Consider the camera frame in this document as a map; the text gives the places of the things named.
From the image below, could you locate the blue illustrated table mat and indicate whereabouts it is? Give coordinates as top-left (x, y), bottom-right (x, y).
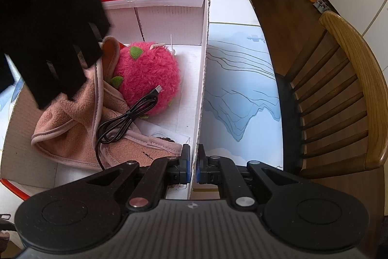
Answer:
top-left (200, 23), bottom-right (283, 169)

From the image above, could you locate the red white storage box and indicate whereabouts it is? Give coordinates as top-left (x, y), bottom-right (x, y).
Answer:
top-left (1, 0), bottom-right (210, 202)

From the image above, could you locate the pink fleece hat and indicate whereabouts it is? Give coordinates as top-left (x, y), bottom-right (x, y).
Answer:
top-left (31, 37), bottom-right (182, 170)

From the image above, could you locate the pink strawberry plush ball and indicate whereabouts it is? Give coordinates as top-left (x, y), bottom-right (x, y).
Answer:
top-left (110, 42), bottom-right (181, 116)

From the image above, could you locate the black usb cable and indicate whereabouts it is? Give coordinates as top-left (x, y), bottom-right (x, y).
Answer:
top-left (95, 85), bottom-right (164, 171)

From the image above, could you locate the near wooden chair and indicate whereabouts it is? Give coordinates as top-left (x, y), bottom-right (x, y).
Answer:
top-left (274, 10), bottom-right (388, 178)

